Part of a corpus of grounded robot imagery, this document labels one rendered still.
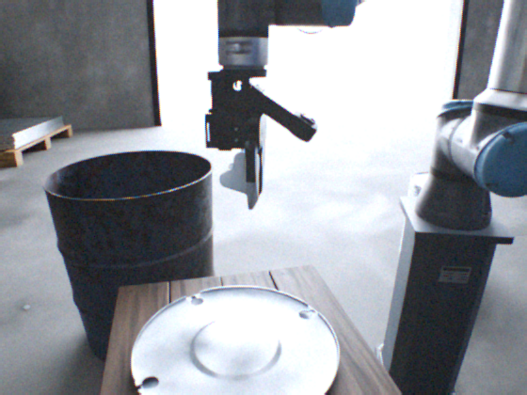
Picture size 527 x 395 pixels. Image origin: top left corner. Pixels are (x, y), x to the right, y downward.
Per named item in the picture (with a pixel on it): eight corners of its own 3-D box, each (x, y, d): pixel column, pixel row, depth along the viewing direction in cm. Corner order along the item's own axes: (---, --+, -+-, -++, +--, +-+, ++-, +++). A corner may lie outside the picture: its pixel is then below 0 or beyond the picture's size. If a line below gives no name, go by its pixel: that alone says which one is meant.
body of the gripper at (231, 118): (218, 142, 62) (216, 68, 58) (270, 144, 61) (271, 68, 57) (205, 153, 55) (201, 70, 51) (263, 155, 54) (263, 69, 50)
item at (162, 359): (108, 325, 55) (107, 321, 55) (263, 272, 70) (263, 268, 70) (183, 487, 33) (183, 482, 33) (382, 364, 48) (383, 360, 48)
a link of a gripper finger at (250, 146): (247, 178, 59) (249, 122, 57) (259, 179, 58) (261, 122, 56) (242, 183, 54) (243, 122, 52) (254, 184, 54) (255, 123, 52)
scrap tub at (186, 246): (103, 286, 126) (78, 152, 109) (221, 282, 130) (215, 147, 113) (59, 378, 87) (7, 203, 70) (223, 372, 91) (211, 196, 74)
